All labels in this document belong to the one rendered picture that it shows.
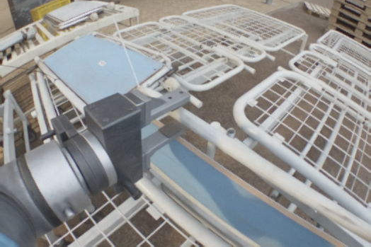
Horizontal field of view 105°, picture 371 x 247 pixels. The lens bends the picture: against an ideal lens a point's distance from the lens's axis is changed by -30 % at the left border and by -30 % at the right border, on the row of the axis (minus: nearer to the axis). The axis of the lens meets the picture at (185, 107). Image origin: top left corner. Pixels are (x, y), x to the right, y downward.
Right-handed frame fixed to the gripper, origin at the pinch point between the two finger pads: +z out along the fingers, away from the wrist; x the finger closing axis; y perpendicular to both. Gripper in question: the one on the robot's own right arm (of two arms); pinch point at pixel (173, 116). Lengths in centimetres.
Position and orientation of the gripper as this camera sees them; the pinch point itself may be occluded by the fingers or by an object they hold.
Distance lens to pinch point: 32.1
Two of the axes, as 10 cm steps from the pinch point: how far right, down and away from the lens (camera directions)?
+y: 7.4, 4.6, -4.9
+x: 1.2, -8.1, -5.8
